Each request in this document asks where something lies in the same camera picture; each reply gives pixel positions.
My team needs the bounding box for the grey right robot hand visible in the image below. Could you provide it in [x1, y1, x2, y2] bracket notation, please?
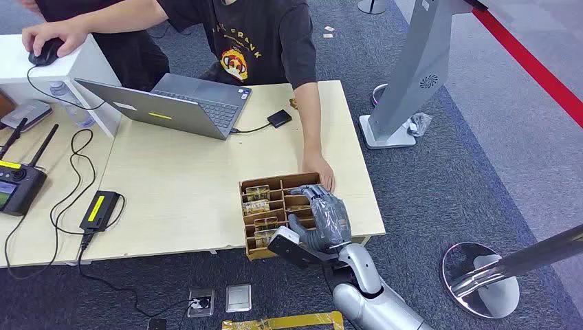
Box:
[287, 184, 353, 254]

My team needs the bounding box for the person's left hand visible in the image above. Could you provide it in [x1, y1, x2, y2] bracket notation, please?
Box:
[302, 153, 337, 194]

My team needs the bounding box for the person's right hand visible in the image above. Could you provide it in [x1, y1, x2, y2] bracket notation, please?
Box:
[21, 19, 90, 58]

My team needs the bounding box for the black computer mouse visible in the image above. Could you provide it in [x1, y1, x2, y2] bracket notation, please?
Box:
[27, 37, 65, 67]

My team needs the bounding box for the wooden card holder box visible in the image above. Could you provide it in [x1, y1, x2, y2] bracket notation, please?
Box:
[239, 172, 323, 262]

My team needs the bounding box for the gold patterned card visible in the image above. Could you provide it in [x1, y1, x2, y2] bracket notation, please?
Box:
[253, 217, 279, 232]
[245, 184, 271, 201]
[254, 229, 278, 250]

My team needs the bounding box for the person in black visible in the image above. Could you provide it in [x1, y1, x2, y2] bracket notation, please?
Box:
[18, 0, 171, 93]

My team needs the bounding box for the gold hotel key card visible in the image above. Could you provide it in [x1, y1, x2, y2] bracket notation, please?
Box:
[242, 199, 272, 217]

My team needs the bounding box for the white cabinet box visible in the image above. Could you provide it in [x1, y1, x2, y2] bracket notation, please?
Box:
[0, 34, 122, 139]

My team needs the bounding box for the black external drive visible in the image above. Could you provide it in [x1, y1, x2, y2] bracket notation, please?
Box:
[267, 109, 294, 129]

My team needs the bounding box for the clear plastic water bottle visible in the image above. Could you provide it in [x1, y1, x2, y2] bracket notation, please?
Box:
[49, 80, 96, 129]

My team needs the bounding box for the grey flat router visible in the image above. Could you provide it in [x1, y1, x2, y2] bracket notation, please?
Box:
[0, 99, 54, 133]

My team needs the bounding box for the yellow floor tape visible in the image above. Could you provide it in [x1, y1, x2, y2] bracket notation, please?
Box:
[221, 311, 345, 330]

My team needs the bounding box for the clear plastic bag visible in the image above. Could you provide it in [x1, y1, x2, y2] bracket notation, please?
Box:
[407, 111, 433, 138]

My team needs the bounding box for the silver floor socket cover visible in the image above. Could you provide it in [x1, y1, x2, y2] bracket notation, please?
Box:
[225, 284, 253, 314]

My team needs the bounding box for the grey kiosk stand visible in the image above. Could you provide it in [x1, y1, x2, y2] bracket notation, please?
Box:
[358, 0, 476, 151]

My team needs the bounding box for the grey laptop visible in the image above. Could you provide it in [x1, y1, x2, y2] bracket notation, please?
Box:
[74, 72, 253, 141]

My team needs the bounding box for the silver floor socket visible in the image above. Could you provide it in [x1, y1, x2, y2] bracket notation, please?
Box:
[187, 287, 215, 319]

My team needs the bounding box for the black remote controller with antennas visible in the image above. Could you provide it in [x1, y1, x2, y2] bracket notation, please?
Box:
[0, 117, 60, 217]

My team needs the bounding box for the grey round stand base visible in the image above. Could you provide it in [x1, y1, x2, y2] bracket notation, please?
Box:
[357, 0, 388, 15]

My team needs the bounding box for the chrome stanchion base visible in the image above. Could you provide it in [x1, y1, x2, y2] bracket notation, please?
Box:
[440, 241, 520, 320]

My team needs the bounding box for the black power adapter yellow label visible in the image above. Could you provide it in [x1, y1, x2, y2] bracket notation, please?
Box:
[79, 190, 122, 234]

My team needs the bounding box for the chrome stanchion pole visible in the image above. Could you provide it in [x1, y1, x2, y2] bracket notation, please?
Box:
[450, 224, 583, 298]

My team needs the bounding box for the red barrier belt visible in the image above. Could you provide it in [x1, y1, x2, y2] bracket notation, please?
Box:
[470, 6, 583, 129]

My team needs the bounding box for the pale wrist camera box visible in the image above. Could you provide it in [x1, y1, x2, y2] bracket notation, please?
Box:
[267, 226, 330, 270]

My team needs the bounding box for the black mouse cable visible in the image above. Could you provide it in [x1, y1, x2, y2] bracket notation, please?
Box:
[26, 65, 107, 111]

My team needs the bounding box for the black drive cable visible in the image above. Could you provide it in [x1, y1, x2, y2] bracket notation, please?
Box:
[230, 122, 272, 135]

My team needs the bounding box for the round base with purple ring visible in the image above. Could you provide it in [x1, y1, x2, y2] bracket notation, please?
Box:
[371, 82, 389, 109]

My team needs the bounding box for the black power cable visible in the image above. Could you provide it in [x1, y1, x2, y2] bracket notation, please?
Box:
[3, 129, 201, 319]

